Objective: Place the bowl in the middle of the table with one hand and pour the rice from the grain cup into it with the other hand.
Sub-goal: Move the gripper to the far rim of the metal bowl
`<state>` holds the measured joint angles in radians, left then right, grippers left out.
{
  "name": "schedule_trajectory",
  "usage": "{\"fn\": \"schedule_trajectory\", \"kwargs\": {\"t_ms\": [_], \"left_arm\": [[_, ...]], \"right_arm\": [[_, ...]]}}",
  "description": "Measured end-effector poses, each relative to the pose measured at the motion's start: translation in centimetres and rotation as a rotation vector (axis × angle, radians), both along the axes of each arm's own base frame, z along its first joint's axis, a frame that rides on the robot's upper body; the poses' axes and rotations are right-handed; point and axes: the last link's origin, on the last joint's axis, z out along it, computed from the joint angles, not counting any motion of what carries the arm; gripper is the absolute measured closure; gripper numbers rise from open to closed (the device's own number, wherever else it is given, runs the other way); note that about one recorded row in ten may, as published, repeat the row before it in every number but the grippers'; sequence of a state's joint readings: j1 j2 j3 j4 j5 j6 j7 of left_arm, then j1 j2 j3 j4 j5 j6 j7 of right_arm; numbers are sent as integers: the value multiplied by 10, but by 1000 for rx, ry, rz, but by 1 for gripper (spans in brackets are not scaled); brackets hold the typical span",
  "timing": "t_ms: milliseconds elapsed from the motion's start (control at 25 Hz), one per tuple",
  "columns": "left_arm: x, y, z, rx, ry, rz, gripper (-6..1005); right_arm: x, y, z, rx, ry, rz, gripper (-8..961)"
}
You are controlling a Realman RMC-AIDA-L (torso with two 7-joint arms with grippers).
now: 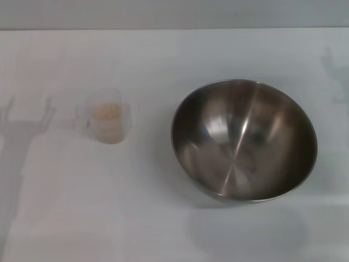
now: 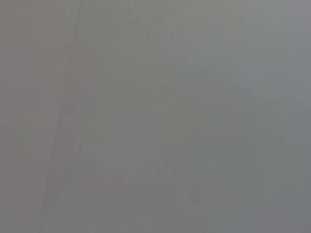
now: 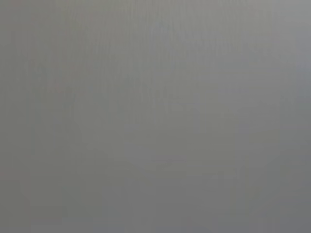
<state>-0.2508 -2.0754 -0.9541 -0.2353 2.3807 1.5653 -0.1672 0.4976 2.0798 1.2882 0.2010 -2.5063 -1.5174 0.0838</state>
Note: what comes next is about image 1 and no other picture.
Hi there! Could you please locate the stainless steel mixing bowl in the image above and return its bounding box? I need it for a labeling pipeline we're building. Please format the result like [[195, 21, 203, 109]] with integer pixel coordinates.
[[170, 79, 318, 204]]

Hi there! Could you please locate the transparent plastic measuring cup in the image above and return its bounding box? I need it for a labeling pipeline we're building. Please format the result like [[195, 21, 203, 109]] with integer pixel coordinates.
[[75, 91, 132, 145]]

